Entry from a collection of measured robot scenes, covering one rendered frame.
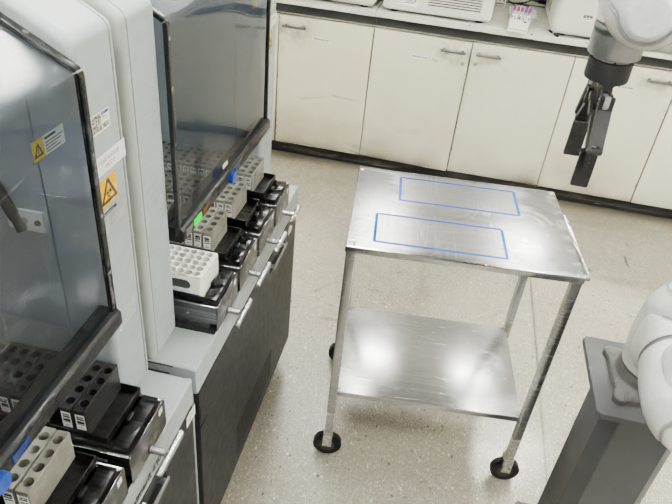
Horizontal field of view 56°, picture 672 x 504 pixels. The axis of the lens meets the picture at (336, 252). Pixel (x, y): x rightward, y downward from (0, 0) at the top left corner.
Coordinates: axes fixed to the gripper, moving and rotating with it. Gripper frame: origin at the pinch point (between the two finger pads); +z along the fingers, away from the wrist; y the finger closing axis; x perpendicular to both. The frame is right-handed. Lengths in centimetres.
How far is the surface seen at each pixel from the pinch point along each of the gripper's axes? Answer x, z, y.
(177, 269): 76, 34, -13
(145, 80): 75, -12, -23
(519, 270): 0.4, 38.2, 18.4
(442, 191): 22, 38, 52
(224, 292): 66, 40, -11
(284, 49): 116, 57, 219
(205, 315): 69, 42, -17
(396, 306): 30, 120, 97
